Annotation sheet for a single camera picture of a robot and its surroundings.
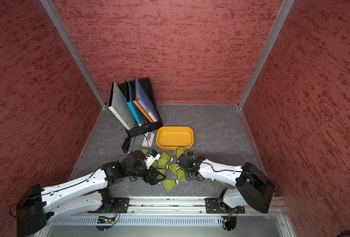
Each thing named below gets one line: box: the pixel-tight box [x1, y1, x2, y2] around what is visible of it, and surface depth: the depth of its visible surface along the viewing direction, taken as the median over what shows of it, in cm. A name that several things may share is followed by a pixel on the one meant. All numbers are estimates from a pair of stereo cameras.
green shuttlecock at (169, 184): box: [163, 179, 179, 192], surface depth 81 cm
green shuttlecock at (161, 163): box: [157, 158, 169, 169], surface depth 87 cm
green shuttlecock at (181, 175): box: [175, 166, 186, 182], surface depth 84 cm
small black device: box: [121, 136, 132, 153], surface depth 95 cm
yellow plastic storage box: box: [156, 125, 195, 151], surface depth 102 cm
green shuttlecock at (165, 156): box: [161, 151, 174, 162], surface depth 90 cm
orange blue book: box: [132, 77, 159, 123], surface depth 89 cm
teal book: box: [124, 79, 144, 127], surface depth 87 cm
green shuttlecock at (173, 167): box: [166, 163, 179, 173], surface depth 86 cm
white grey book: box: [107, 80, 135, 131], surface depth 89 cm
